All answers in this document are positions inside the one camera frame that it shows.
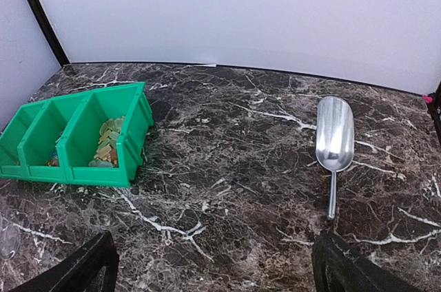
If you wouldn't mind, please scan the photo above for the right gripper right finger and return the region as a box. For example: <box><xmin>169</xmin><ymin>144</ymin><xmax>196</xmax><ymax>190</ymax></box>
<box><xmin>311</xmin><ymin>230</ymin><xmax>418</xmax><ymax>292</ymax></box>

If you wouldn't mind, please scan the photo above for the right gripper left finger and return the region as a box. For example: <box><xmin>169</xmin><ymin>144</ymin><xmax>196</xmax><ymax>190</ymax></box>
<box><xmin>13</xmin><ymin>231</ymin><xmax>119</xmax><ymax>291</ymax></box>

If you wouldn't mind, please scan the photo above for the clear plastic container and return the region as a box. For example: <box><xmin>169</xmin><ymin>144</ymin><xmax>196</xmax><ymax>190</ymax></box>
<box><xmin>0</xmin><ymin>222</ymin><xmax>21</xmax><ymax>260</ymax></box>

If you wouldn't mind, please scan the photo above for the green three-compartment bin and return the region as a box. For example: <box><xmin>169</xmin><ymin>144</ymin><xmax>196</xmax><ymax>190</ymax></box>
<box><xmin>1</xmin><ymin>82</ymin><xmax>154</xmax><ymax>187</ymax></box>

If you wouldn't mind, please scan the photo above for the metal scoop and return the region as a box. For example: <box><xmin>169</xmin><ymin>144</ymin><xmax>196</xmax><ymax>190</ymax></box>
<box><xmin>316</xmin><ymin>96</ymin><xmax>355</xmax><ymax>220</ymax></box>

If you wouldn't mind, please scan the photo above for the blue mixed candies pile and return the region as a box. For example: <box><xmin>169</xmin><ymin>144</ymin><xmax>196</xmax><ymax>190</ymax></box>
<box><xmin>46</xmin><ymin>148</ymin><xmax>60</xmax><ymax>167</ymax></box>

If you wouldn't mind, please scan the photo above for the green yellow candies pile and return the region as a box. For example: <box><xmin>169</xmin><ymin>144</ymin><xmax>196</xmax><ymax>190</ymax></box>
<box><xmin>88</xmin><ymin>116</ymin><xmax>125</xmax><ymax>168</ymax></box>

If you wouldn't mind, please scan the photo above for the left black frame post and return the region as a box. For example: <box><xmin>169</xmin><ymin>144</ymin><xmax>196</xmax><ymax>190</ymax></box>
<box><xmin>27</xmin><ymin>0</ymin><xmax>70</xmax><ymax>66</ymax></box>

